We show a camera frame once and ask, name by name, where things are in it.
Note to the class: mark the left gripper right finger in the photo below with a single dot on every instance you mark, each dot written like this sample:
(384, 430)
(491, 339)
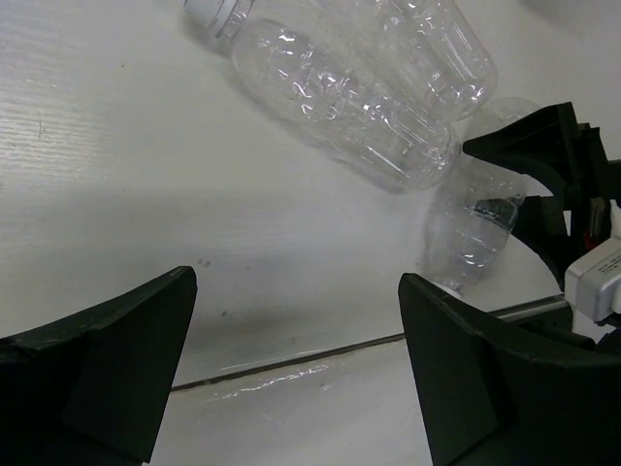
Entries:
(493, 392)

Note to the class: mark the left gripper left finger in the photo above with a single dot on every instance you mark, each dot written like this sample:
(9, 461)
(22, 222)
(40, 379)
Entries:
(92, 388)

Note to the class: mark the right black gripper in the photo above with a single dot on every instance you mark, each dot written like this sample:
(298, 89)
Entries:
(567, 157)

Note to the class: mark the clear bottle pointing down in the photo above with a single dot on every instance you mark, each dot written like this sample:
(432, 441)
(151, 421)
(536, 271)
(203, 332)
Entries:
(470, 219)

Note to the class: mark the clear bottle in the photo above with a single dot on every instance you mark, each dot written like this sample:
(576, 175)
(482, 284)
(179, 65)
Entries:
(425, 48)
(293, 64)

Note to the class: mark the aluminium frame rail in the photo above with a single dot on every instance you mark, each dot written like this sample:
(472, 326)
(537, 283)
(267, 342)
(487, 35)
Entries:
(530, 309)

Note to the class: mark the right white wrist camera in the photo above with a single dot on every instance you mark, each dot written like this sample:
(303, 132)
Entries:
(592, 283)

